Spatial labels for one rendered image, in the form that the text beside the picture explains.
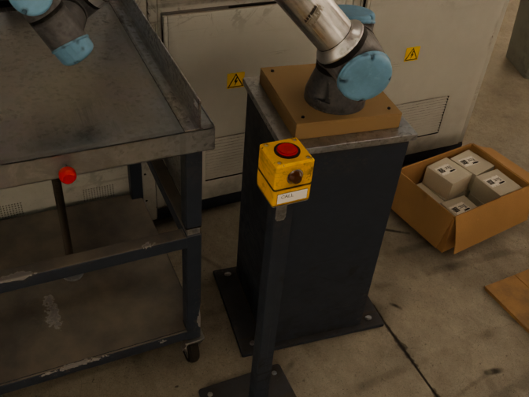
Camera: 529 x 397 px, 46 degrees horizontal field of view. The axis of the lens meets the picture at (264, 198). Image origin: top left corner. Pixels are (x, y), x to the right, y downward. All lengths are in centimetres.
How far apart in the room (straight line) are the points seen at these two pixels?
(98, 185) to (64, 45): 98
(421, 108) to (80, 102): 156
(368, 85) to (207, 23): 77
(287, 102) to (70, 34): 53
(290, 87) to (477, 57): 122
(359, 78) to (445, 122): 147
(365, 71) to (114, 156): 53
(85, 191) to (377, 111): 108
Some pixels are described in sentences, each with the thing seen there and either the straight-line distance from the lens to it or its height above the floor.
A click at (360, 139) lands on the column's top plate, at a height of 75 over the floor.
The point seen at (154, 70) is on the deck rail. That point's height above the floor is 85.
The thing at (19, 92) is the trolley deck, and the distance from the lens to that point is 146.
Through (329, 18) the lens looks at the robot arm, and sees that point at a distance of 126.
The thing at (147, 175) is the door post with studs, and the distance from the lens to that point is 221.
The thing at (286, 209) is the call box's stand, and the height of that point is 77.
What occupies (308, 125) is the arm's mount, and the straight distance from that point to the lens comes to 145.
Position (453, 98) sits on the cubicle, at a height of 32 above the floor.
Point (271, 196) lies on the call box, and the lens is 117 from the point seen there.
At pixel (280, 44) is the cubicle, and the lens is 210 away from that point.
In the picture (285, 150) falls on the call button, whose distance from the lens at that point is 115.
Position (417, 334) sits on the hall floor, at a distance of 210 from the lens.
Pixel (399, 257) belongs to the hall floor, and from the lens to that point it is 232.
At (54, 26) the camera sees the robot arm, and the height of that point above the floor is 105.
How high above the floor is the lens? 157
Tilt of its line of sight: 40 degrees down
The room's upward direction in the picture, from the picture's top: 5 degrees clockwise
